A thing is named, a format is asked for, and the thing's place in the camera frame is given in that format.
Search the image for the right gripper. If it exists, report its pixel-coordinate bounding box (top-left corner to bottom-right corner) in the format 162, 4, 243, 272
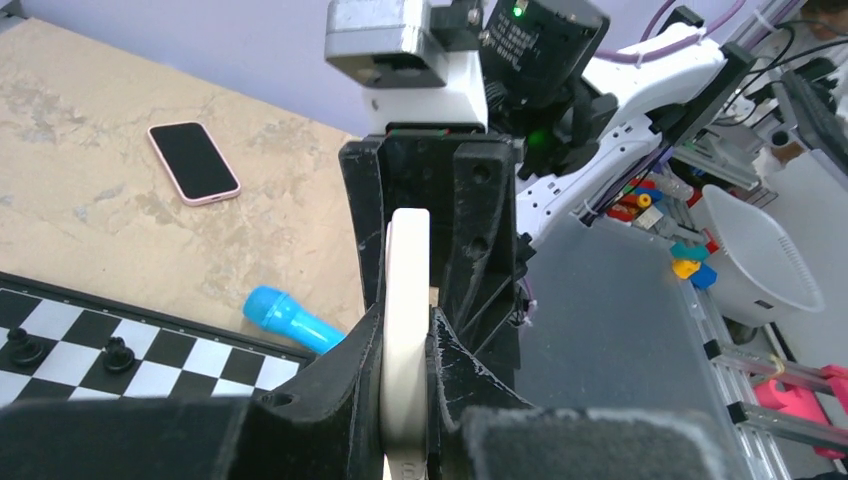
339, 129, 534, 388

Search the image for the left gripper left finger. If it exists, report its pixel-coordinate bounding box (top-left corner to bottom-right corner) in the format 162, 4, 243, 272
1, 306, 383, 479

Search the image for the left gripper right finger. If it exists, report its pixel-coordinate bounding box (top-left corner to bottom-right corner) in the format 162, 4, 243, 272
425, 309, 746, 479

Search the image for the white phone case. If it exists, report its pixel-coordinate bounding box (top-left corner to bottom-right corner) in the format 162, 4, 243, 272
379, 208, 430, 479

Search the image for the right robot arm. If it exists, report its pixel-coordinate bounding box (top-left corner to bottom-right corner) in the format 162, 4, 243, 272
324, 1, 754, 383

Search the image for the phone in pink case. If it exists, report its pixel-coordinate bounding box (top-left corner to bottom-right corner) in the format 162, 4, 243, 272
147, 121, 241, 207

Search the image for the blue toy microphone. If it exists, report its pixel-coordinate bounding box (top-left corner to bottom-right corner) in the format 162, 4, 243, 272
242, 285, 345, 355

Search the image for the black chess piece middle right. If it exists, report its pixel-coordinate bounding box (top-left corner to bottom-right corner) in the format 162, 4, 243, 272
102, 337, 136, 374

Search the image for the black chess piece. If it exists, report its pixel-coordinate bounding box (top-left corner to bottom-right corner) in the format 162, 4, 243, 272
102, 337, 136, 374
7, 327, 46, 368

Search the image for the black white chessboard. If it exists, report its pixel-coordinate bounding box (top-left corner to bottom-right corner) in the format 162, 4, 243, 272
1, 273, 315, 406

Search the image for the pink plastic object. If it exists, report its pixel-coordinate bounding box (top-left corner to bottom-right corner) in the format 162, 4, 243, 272
749, 357, 847, 427

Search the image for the black chess piece top right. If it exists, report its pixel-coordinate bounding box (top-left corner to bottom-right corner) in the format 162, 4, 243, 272
7, 327, 46, 368

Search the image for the white plastic basket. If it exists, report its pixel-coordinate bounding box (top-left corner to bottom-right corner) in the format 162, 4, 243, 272
690, 185, 825, 328

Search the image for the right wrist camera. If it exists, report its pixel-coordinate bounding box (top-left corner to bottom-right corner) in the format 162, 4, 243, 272
324, 0, 488, 135

